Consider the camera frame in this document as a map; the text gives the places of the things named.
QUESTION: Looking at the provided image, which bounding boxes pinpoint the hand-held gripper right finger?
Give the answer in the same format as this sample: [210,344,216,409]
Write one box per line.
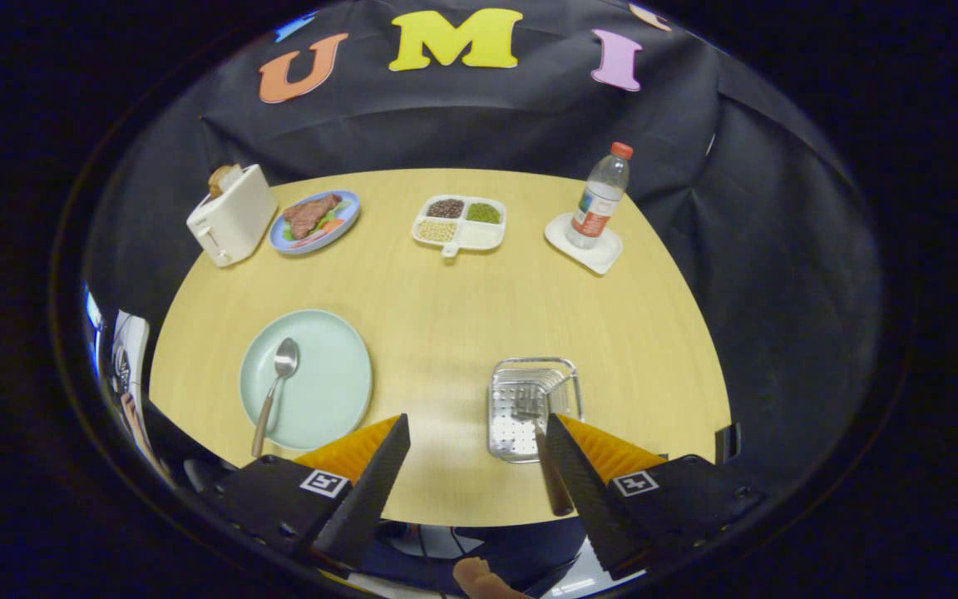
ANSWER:
[546,413,767,582]

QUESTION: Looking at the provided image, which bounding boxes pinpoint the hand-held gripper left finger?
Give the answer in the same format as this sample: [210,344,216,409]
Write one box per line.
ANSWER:
[217,413,412,571]

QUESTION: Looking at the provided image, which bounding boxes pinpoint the wooden-handled metal fork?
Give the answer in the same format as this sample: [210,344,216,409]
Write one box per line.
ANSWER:
[515,391,575,518]

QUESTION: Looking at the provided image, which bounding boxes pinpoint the person's dark clothing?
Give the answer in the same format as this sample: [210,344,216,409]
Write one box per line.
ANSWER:
[363,517,592,596]

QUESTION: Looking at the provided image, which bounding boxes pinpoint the pale green plate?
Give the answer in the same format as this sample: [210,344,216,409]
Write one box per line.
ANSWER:
[239,309,373,453]

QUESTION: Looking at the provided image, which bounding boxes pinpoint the white square coaster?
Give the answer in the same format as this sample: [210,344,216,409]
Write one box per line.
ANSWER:
[544,212,624,276]

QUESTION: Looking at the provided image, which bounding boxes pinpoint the white divided bean dish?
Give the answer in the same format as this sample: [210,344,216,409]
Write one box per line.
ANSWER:
[411,195,507,259]

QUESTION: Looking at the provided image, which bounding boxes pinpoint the blue plate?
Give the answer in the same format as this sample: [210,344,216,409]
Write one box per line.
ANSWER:
[269,190,361,255]

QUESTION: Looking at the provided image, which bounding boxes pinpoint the white desk device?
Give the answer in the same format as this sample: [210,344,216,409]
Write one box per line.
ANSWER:
[109,309,151,408]

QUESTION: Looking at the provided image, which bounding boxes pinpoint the brown steak piece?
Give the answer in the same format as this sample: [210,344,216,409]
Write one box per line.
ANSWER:
[282,193,343,240]

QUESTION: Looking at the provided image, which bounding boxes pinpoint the clear red-capped water bottle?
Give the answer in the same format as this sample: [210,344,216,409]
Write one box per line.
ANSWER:
[566,141,635,250]

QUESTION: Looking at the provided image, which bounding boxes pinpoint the cream toaster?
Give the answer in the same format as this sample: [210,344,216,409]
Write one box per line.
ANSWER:
[186,164,279,269]

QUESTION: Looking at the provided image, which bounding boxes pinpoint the lit computer screen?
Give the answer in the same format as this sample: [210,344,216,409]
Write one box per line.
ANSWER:
[82,287,106,375]

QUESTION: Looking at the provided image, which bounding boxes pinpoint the toasted bread slice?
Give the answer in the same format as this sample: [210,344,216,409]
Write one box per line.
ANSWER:
[207,164,244,199]

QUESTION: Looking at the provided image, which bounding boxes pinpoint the black backdrop cloth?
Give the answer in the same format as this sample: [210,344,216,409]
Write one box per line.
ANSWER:
[84,0,883,500]

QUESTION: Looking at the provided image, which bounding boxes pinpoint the metal wire basket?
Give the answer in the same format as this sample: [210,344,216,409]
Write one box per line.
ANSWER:
[487,357,584,464]

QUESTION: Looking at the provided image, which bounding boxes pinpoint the wooden-handled metal spoon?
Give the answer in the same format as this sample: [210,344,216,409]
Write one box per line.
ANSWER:
[250,337,301,459]

